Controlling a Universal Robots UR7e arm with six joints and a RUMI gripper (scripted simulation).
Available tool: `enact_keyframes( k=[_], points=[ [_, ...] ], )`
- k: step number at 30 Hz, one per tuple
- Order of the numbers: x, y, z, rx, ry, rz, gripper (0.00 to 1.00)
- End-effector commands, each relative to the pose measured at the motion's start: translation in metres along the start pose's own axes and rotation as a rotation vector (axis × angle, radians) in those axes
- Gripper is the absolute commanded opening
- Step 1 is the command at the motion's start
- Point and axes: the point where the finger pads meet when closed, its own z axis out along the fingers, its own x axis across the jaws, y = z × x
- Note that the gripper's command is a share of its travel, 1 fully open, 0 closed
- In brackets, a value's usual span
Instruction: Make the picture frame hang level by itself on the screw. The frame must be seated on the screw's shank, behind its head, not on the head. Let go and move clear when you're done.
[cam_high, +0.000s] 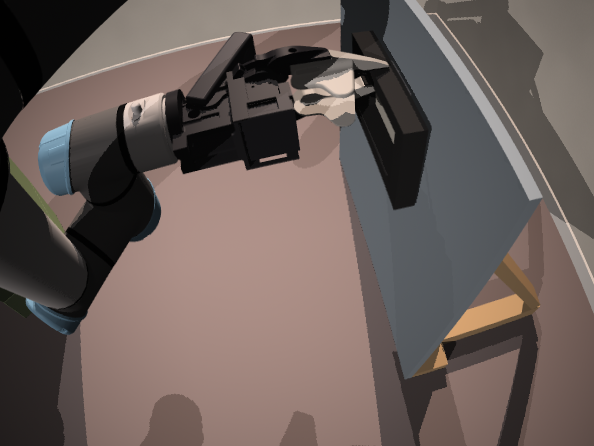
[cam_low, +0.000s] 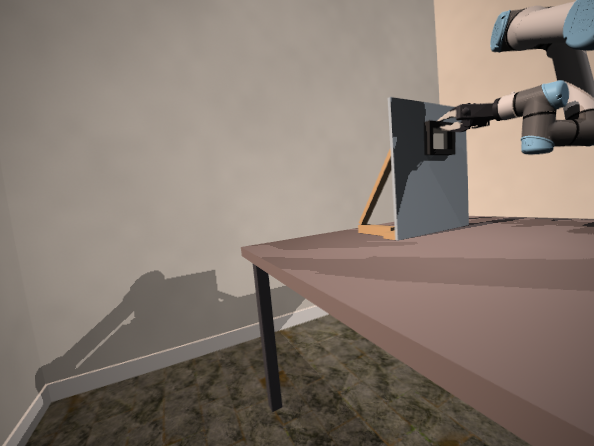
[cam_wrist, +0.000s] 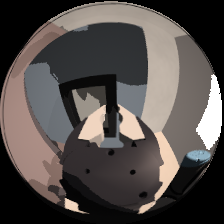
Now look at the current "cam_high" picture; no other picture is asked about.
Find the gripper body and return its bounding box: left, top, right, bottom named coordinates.
left=165, top=60, right=300, bottom=174

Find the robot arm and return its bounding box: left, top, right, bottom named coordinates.
left=0, top=0, right=256, bottom=335

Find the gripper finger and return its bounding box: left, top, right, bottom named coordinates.
left=254, top=46, right=389, bottom=98
left=293, top=76, right=375, bottom=127

